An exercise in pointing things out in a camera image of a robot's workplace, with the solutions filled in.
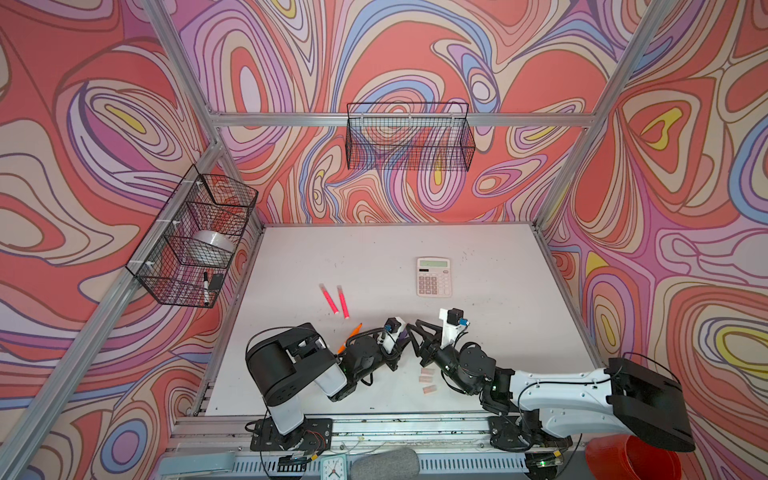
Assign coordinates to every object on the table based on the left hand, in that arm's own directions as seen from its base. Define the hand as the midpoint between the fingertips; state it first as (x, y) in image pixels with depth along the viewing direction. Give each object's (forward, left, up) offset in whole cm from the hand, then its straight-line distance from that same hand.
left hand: (412, 336), depth 84 cm
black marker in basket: (+4, +52, +20) cm, 55 cm away
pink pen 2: (+14, +22, -6) cm, 27 cm away
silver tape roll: (+15, +50, +26) cm, 59 cm away
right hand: (-3, +1, +10) cm, 11 cm away
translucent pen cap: (+19, +23, -6) cm, 31 cm away
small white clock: (-30, +20, -3) cm, 36 cm away
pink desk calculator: (+23, -9, -3) cm, 25 cm away
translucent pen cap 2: (-8, -4, -4) cm, 10 cm away
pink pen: (+16, +27, -5) cm, 31 cm away
